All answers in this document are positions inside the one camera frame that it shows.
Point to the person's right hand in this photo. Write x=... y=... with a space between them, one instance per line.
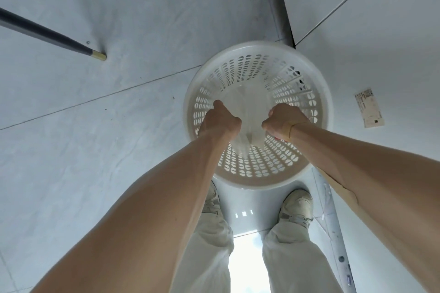
x=285 y=119

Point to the person's left hand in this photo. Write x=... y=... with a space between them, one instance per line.
x=220 y=122

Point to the person's left fingers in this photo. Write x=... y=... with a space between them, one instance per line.
x=231 y=120

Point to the person's right fingers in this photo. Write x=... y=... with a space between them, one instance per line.
x=271 y=122

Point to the clear plastic bag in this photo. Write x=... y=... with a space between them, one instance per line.
x=249 y=104

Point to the person's left forearm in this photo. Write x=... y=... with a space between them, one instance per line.
x=151 y=210

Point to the person's right forearm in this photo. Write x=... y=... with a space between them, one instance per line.
x=371 y=186

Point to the white perforated plastic laundry basket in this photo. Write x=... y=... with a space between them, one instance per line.
x=257 y=73

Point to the person's left cream shoe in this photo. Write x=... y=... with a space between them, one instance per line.
x=210 y=200

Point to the person's cream shoe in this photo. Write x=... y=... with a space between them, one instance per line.
x=210 y=200
x=297 y=207

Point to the person's right cream shoe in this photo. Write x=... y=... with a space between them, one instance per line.
x=297 y=207

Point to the beige paper label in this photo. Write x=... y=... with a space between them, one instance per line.
x=369 y=109

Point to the person's left white trouser leg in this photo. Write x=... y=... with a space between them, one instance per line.
x=206 y=255

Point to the person's white trouser leg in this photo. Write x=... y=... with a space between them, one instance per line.
x=295 y=262
x=206 y=255

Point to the person's right white trouser leg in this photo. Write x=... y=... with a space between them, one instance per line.
x=295 y=262

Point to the black furniture leg gold tip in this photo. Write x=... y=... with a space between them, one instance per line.
x=44 y=33

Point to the grey metal rail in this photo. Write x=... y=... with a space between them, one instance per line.
x=335 y=231

